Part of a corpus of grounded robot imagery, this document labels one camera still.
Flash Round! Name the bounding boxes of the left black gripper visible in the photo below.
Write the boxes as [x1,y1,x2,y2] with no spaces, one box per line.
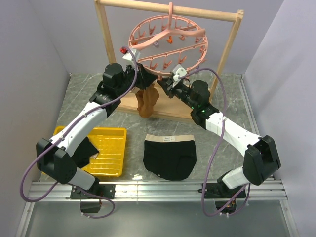
[117,62,158,96]

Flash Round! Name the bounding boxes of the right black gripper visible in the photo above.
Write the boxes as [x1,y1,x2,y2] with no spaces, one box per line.
[157,77,198,110]

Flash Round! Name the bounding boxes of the pink round clip hanger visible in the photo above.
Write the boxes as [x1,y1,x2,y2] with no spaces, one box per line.
[128,2,208,77]

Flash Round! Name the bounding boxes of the black underwear beige waistband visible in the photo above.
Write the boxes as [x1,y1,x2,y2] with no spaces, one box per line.
[143,134,197,181]

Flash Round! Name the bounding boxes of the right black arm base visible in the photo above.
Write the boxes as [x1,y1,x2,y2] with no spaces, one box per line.
[198,182,251,217]

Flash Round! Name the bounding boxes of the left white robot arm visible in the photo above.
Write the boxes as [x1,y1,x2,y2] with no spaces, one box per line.
[36,63,158,198]

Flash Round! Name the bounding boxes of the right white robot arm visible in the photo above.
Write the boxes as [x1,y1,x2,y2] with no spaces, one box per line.
[158,78,281,198]

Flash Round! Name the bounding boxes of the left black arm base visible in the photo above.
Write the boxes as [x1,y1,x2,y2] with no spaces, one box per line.
[70,184,116,219]

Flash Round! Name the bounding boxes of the brown underwear striped waistband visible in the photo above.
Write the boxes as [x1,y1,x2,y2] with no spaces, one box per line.
[131,84,159,118]

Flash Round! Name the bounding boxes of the black underwear in tray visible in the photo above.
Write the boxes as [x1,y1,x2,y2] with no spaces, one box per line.
[72,137,99,168]

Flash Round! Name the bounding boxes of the wooden hanging rack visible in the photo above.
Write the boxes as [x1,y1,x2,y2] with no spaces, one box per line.
[93,0,244,122]

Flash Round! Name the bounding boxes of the yellow plastic tray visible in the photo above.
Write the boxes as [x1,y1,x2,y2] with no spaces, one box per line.
[53,126,128,178]

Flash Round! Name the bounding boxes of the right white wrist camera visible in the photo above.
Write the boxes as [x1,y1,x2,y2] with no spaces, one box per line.
[171,64,187,88]

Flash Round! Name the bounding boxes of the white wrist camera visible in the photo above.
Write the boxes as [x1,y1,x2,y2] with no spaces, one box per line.
[171,64,187,88]
[120,46,140,61]

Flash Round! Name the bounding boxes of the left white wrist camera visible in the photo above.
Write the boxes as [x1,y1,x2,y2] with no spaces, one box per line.
[120,46,140,61]

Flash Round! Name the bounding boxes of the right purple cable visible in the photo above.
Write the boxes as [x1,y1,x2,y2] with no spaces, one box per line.
[181,68,251,217]

